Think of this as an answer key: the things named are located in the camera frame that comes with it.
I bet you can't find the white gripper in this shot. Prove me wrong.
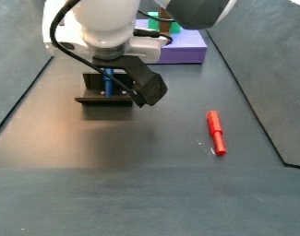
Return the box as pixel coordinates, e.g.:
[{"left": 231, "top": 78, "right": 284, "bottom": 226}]
[{"left": 55, "top": 0, "right": 162, "bottom": 63}]

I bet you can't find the blue peg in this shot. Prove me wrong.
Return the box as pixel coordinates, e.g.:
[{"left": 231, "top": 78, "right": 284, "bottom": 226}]
[{"left": 103, "top": 68, "right": 114, "bottom": 98}]

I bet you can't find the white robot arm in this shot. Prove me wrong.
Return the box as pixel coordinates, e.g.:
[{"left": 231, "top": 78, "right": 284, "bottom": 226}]
[{"left": 42, "top": 0, "right": 237, "bottom": 64}]

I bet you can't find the green block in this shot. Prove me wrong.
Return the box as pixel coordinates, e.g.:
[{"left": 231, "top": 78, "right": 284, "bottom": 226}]
[{"left": 149, "top": 12, "right": 182, "bottom": 34}]

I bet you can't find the purple base block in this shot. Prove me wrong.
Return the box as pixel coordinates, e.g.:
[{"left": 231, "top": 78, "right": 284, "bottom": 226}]
[{"left": 135, "top": 29, "right": 207, "bottom": 65}]

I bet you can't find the red peg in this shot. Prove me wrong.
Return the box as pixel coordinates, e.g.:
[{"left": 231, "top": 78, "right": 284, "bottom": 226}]
[{"left": 206, "top": 111, "right": 226, "bottom": 156}]

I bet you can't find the brown L-shaped bracket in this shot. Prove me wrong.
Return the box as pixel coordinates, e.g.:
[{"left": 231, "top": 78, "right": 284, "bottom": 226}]
[{"left": 159, "top": 8, "right": 170, "bottom": 35}]

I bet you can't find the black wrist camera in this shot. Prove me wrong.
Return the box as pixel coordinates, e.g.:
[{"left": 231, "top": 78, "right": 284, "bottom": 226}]
[{"left": 92, "top": 55, "right": 167, "bottom": 107}]

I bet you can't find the black cable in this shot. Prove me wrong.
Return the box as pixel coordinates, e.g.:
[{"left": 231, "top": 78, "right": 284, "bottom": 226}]
[{"left": 48, "top": 0, "right": 147, "bottom": 107}]

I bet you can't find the black angle bracket fixture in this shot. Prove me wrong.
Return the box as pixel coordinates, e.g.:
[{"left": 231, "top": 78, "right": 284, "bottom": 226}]
[{"left": 75, "top": 73, "right": 132, "bottom": 106}]

